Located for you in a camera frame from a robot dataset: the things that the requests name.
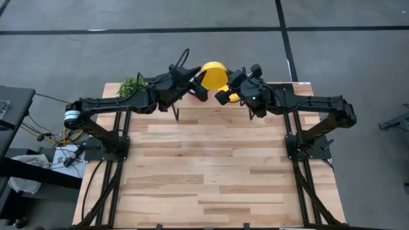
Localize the yellow plate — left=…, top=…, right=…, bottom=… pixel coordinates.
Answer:
left=199, top=61, right=230, bottom=92

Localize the dark grey desk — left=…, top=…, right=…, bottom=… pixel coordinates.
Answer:
left=0, top=85, right=36, bottom=159

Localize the green potted plant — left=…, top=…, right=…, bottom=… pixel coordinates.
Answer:
left=117, top=76, right=148, bottom=98

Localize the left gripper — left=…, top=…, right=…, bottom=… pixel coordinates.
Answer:
left=169, top=65, right=208, bottom=102

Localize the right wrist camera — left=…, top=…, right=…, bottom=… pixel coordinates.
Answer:
left=250, top=63, right=263, bottom=79

